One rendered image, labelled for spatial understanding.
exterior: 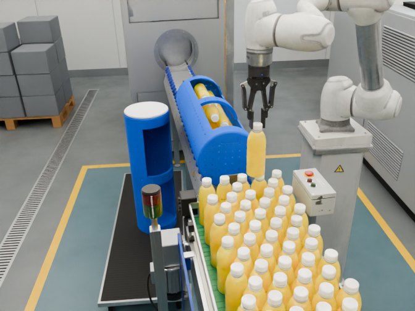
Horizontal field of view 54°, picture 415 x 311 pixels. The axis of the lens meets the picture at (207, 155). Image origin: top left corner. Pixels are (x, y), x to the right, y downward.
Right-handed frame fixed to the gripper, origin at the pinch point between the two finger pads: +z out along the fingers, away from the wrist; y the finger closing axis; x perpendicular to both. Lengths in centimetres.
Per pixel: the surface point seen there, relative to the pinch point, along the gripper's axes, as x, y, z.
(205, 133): -30.9, 14.2, 18.1
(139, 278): -58, 54, 123
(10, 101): -357, 192, 103
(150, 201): 23.0, 41.5, 15.2
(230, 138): -24.0, 4.7, 18.5
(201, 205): -3.9, 21.3, 38.0
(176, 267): 1, 34, 64
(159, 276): 22, 41, 49
